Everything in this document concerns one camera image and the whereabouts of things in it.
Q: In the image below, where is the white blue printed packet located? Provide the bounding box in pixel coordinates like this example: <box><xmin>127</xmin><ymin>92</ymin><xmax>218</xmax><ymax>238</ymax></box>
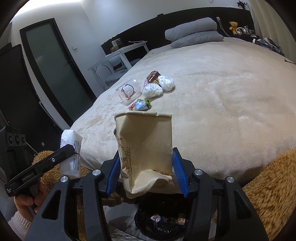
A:
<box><xmin>60</xmin><ymin>130</ymin><xmax>83</xmax><ymax>178</ymax></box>

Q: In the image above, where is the brown paper bag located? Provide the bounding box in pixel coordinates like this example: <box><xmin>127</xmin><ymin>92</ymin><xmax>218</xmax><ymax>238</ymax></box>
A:
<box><xmin>114</xmin><ymin>111</ymin><xmax>173</xmax><ymax>199</ymax></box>

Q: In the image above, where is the colourful snack wrapper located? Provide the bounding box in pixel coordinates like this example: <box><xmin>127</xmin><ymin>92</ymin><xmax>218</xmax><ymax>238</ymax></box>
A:
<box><xmin>128</xmin><ymin>99</ymin><xmax>151</xmax><ymax>111</ymax></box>

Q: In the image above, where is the clear plastic cup red print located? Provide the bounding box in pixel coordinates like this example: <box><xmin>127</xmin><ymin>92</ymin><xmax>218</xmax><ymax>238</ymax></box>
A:
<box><xmin>115</xmin><ymin>79</ymin><xmax>142</xmax><ymax>105</ymax></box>

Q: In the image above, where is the brown chocolate snack box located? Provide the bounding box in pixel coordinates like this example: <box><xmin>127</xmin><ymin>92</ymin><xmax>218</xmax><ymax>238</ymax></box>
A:
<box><xmin>144</xmin><ymin>71</ymin><xmax>161</xmax><ymax>86</ymax></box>

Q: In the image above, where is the left cream knit sleeve forearm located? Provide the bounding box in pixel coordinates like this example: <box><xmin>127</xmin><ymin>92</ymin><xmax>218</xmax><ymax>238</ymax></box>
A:
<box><xmin>8</xmin><ymin>211</ymin><xmax>32</xmax><ymax>241</ymax></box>

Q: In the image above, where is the black-lined trash bin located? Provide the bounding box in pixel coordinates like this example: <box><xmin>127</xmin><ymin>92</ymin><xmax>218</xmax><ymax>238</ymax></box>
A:
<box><xmin>134</xmin><ymin>203</ymin><xmax>187</xmax><ymax>240</ymax></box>

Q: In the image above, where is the left hand bare skin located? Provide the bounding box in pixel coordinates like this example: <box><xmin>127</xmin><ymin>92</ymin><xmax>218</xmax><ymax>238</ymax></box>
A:
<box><xmin>14</xmin><ymin>182</ymin><xmax>48</xmax><ymax>221</ymax></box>

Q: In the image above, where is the black cabinet with speakers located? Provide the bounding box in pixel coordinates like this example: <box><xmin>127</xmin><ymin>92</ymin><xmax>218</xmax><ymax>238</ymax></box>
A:
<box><xmin>0</xmin><ymin>44</ymin><xmax>63</xmax><ymax>160</ymax></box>

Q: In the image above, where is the brown fluffy rug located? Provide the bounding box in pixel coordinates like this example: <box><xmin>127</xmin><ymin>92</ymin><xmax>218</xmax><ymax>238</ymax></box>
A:
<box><xmin>41</xmin><ymin>147</ymin><xmax>295</xmax><ymax>240</ymax></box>

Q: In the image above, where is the dark frosted glass door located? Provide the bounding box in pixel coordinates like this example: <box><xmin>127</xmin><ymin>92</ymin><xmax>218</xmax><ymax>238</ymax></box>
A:
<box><xmin>20</xmin><ymin>18</ymin><xmax>96</xmax><ymax>126</ymax></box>

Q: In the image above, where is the beige plush bed blanket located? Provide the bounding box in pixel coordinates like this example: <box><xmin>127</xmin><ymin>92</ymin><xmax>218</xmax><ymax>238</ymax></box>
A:
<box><xmin>72</xmin><ymin>38</ymin><xmax>295</xmax><ymax>183</ymax></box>

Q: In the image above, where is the grey cushioned metal chair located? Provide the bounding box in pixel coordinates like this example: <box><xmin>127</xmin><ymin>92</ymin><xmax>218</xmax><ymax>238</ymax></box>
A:
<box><xmin>95</xmin><ymin>55</ymin><xmax>128</xmax><ymax>88</ymax></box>

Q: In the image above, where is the white metal side table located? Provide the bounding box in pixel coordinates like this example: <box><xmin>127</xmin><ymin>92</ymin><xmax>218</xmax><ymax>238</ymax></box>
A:
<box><xmin>88</xmin><ymin>41</ymin><xmax>149</xmax><ymax>90</ymax></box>

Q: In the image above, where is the small box on headboard shelf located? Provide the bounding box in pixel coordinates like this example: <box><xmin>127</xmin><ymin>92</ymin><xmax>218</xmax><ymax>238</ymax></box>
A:
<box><xmin>110</xmin><ymin>38</ymin><xmax>124</xmax><ymax>52</ymax></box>

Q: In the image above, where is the lower grey pillow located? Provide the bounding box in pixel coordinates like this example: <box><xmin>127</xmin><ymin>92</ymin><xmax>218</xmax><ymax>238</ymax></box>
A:
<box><xmin>171</xmin><ymin>31</ymin><xmax>224</xmax><ymax>48</ymax></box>

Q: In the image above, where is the grey pillow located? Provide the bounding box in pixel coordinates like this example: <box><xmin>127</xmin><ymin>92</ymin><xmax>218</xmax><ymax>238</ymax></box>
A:
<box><xmin>171</xmin><ymin>31</ymin><xmax>224</xmax><ymax>48</ymax></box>
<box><xmin>165</xmin><ymin>17</ymin><xmax>217</xmax><ymax>42</ymax></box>

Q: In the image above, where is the pile of clothes by bed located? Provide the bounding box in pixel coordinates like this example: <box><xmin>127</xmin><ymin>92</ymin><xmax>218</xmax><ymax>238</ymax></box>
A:
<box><xmin>252</xmin><ymin>37</ymin><xmax>285</xmax><ymax>56</ymax></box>

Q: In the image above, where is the cluttered dark nightstand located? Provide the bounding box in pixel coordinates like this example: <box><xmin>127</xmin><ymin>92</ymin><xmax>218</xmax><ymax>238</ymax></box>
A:
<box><xmin>236</xmin><ymin>26</ymin><xmax>260</xmax><ymax>42</ymax></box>

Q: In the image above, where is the small brown teddy bear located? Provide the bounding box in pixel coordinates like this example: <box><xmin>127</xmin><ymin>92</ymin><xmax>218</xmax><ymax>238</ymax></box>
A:
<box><xmin>229</xmin><ymin>22</ymin><xmax>238</xmax><ymax>36</ymax></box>

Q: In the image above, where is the upper grey pillow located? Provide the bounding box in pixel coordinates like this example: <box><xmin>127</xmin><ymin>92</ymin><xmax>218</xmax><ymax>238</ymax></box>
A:
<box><xmin>165</xmin><ymin>17</ymin><xmax>217</xmax><ymax>42</ymax></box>

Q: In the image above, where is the black headboard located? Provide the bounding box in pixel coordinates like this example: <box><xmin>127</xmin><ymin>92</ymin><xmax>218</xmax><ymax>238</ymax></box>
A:
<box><xmin>101</xmin><ymin>7</ymin><xmax>255</xmax><ymax>54</ymax></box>

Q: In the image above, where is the cream window curtain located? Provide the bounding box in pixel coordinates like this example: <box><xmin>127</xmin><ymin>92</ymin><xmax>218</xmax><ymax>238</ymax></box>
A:
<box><xmin>249</xmin><ymin>0</ymin><xmax>295</xmax><ymax>62</ymax></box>

